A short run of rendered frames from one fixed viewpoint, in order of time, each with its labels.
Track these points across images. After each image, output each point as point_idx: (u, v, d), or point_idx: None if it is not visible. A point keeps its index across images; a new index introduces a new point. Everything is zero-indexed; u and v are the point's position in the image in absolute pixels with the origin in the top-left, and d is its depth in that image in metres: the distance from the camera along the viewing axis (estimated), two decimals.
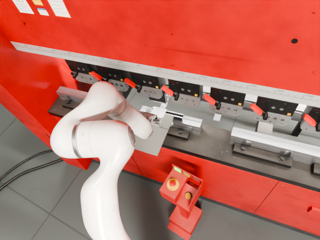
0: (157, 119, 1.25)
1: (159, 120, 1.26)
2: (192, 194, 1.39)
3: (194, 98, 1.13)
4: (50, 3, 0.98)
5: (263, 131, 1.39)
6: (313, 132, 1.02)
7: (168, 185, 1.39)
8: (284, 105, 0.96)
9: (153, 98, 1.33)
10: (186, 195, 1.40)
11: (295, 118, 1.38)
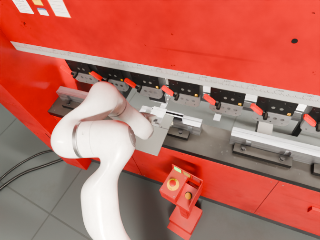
0: (155, 119, 1.26)
1: (157, 120, 1.27)
2: (192, 194, 1.39)
3: (194, 98, 1.13)
4: (50, 3, 0.98)
5: (263, 131, 1.39)
6: (313, 132, 1.02)
7: (168, 185, 1.39)
8: (284, 105, 0.96)
9: (153, 98, 1.33)
10: (186, 195, 1.40)
11: (295, 118, 1.38)
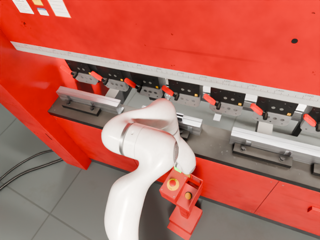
0: None
1: None
2: (192, 194, 1.39)
3: (194, 98, 1.13)
4: (50, 3, 0.98)
5: (263, 131, 1.39)
6: (313, 132, 1.02)
7: (168, 185, 1.39)
8: (284, 105, 0.96)
9: (153, 98, 1.33)
10: (186, 195, 1.40)
11: (295, 118, 1.38)
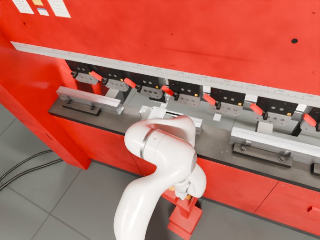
0: None
1: None
2: None
3: (194, 98, 1.13)
4: (50, 3, 0.98)
5: (263, 131, 1.39)
6: (313, 132, 1.02)
7: None
8: (284, 105, 0.96)
9: (153, 98, 1.33)
10: None
11: (295, 118, 1.38)
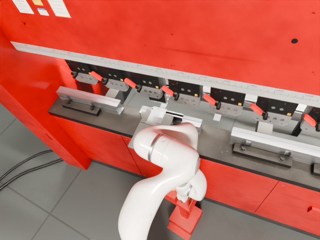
0: None
1: None
2: None
3: (194, 98, 1.13)
4: (50, 3, 0.98)
5: (263, 131, 1.39)
6: (313, 132, 1.02)
7: None
8: (284, 105, 0.96)
9: (153, 98, 1.33)
10: None
11: (295, 118, 1.38)
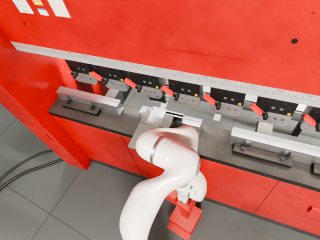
0: None
1: None
2: None
3: (194, 98, 1.13)
4: (50, 3, 0.98)
5: (263, 131, 1.39)
6: (313, 132, 1.02)
7: None
8: (284, 105, 0.96)
9: (153, 98, 1.33)
10: None
11: (295, 118, 1.38)
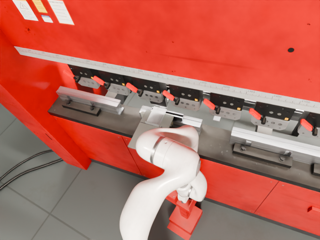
0: None
1: None
2: None
3: (194, 102, 1.16)
4: (55, 11, 1.01)
5: (263, 131, 1.39)
6: (310, 136, 1.05)
7: None
8: (282, 110, 0.99)
9: (154, 102, 1.36)
10: None
11: (295, 118, 1.38)
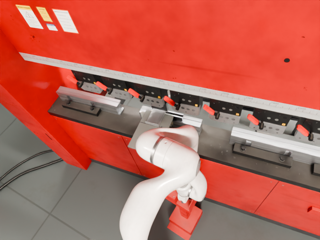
0: None
1: None
2: None
3: (195, 107, 1.20)
4: (59, 20, 1.05)
5: (263, 131, 1.39)
6: (306, 141, 1.08)
7: None
8: (279, 116, 1.02)
9: (155, 106, 1.39)
10: None
11: (295, 118, 1.38)
